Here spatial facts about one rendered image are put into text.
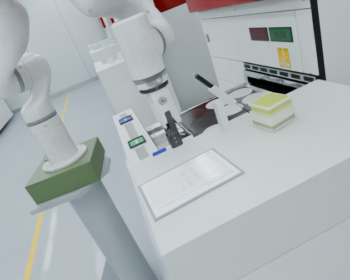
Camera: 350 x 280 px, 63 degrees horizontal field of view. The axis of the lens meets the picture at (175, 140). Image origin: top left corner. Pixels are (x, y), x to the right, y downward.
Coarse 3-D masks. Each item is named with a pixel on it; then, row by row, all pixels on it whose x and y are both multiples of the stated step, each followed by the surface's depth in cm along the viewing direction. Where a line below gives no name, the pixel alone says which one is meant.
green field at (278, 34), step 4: (276, 28) 95; (280, 28) 93; (284, 28) 91; (288, 28) 89; (272, 32) 98; (276, 32) 96; (280, 32) 94; (284, 32) 92; (288, 32) 90; (272, 36) 99; (276, 36) 97; (280, 36) 95; (284, 36) 93; (288, 36) 91; (276, 40) 98; (280, 40) 96; (284, 40) 94; (288, 40) 92
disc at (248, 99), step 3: (255, 93) 111; (258, 93) 110; (261, 93) 109; (264, 93) 108; (246, 96) 112; (249, 96) 111; (252, 96) 110; (255, 96) 109; (258, 96) 108; (261, 96) 107; (243, 99) 110; (246, 99) 109; (249, 99) 108; (252, 99) 107; (255, 99) 106; (243, 102) 107; (246, 102) 107; (249, 102) 106
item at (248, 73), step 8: (248, 72) 124; (256, 72) 119; (248, 80) 128; (264, 80) 114; (272, 80) 109; (280, 80) 104; (288, 80) 100; (296, 80) 98; (264, 88) 119; (296, 88) 97
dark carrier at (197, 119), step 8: (240, 88) 121; (256, 88) 115; (200, 104) 121; (184, 112) 119; (192, 112) 116; (200, 112) 114; (208, 112) 110; (240, 112) 101; (184, 120) 112; (192, 120) 109; (200, 120) 107; (208, 120) 104; (216, 120) 102; (192, 128) 103; (200, 128) 101
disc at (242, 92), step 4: (244, 88) 119; (248, 88) 118; (232, 92) 120; (236, 92) 119; (240, 92) 117; (244, 92) 116; (248, 92) 114; (232, 96) 116; (236, 96) 115; (240, 96) 113
